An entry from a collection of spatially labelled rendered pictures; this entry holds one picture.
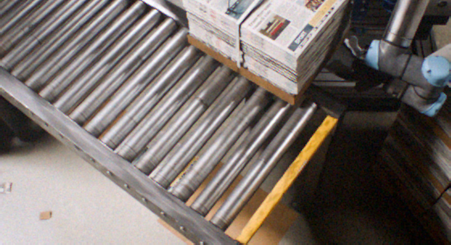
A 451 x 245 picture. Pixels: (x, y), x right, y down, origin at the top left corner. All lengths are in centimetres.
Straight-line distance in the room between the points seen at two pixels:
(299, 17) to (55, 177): 142
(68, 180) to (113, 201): 23
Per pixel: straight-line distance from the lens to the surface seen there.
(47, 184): 237
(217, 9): 135
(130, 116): 147
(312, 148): 137
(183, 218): 132
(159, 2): 171
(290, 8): 136
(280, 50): 128
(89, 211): 227
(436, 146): 176
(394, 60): 140
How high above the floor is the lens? 205
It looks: 61 degrees down
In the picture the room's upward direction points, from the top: 5 degrees counter-clockwise
